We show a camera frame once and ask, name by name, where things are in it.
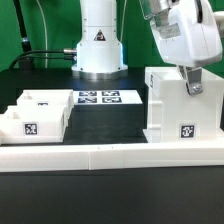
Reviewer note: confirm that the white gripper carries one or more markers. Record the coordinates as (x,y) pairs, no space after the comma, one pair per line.
(186,34)

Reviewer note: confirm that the white drawer cabinet box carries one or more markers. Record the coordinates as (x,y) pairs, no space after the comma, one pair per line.
(176,116)

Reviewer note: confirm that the white front drawer with tag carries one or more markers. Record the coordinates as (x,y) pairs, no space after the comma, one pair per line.
(38,124)

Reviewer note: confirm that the white drawer with tag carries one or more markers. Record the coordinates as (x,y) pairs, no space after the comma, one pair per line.
(48,97)
(38,124)

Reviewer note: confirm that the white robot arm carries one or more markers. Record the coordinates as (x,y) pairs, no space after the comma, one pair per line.
(99,54)

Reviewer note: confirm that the white fiducial tag sheet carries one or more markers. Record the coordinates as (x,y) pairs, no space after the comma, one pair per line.
(106,97)

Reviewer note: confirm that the white U-shaped fence rail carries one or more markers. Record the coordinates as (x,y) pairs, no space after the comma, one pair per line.
(111,156)

